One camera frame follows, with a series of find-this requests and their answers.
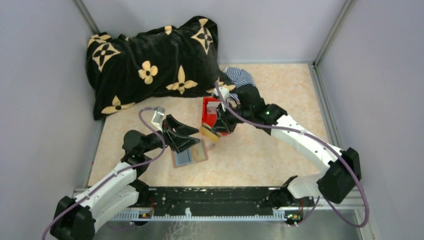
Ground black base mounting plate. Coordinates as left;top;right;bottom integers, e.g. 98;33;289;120
118;186;315;217

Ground white cable duct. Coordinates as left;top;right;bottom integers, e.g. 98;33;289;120
109;208;287;222

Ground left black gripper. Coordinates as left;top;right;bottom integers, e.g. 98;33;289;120
141;114;201;154

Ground grey card in bin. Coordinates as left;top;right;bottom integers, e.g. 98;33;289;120
206;101;220;115

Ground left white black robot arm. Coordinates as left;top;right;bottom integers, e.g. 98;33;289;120
41;106;201;240

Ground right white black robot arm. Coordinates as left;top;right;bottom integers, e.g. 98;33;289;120
211;84;361;206

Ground aluminium frame rail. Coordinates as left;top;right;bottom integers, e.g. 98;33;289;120
68;186;369;210

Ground black floral plush blanket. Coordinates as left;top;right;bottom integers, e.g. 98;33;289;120
85;15;236;121

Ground blue white striped cloth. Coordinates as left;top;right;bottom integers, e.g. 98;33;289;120
223;66;256;103

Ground red plastic bin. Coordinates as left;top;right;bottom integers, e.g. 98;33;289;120
201;96;220;127

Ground pink leather card holder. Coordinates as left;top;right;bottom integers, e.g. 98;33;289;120
171;139;216;168

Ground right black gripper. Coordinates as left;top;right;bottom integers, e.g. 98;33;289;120
211;100;253;134

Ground gold striped credit card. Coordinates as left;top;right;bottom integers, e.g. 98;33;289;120
199;123;222;143

